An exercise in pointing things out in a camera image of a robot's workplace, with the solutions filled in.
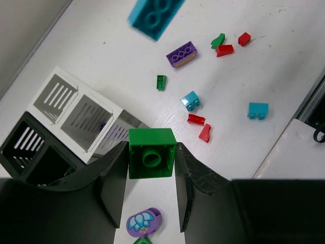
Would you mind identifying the purple butterfly lego tile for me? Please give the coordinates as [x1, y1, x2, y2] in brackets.
[99, 123, 106, 131]

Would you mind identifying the purple round lotus lego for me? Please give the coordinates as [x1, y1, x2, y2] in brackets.
[126, 207, 162, 237]

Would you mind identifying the green curved lego piece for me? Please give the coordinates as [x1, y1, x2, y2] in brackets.
[210, 33, 225, 50]

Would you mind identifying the red curved lego upper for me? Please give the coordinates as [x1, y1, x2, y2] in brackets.
[187, 114, 205, 126]

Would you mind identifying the cyan lego brick lower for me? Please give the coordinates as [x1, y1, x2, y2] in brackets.
[247, 103, 269, 120]

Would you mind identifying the black slotted container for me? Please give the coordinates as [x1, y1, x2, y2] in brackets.
[1, 112, 85, 186]

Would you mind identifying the red curved lego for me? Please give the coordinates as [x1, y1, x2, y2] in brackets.
[187, 114, 205, 126]
[199, 124, 211, 143]

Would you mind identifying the green square lego brick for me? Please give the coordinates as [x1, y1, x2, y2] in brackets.
[128, 128, 177, 179]

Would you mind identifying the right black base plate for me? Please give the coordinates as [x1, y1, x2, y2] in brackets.
[298, 76, 324, 143]

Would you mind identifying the white slotted container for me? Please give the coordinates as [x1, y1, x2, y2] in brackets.
[28, 67, 146, 164]

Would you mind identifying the red curved lego lower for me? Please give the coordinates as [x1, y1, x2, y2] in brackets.
[199, 124, 211, 143]

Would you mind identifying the purple rectangular lego brick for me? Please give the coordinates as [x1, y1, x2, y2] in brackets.
[166, 41, 198, 69]

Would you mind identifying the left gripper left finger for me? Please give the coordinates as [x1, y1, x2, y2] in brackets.
[1, 141, 127, 243]

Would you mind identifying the red sloped lego brick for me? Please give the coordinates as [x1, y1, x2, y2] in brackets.
[216, 45, 234, 57]

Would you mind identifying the green flat lego plate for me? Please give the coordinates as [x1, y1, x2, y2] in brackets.
[134, 236, 152, 244]

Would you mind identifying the cyan long lego brick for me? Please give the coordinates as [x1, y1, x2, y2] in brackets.
[128, 0, 184, 41]

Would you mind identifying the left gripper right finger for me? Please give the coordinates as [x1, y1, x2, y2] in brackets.
[175, 143, 324, 243]

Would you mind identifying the small green sloped lego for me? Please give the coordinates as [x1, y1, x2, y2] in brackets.
[156, 75, 167, 91]

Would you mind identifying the small red lego cube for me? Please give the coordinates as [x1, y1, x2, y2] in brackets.
[238, 32, 251, 47]

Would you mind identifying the cyan small lego brick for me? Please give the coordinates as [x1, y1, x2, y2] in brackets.
[180, 91, 201, 112]

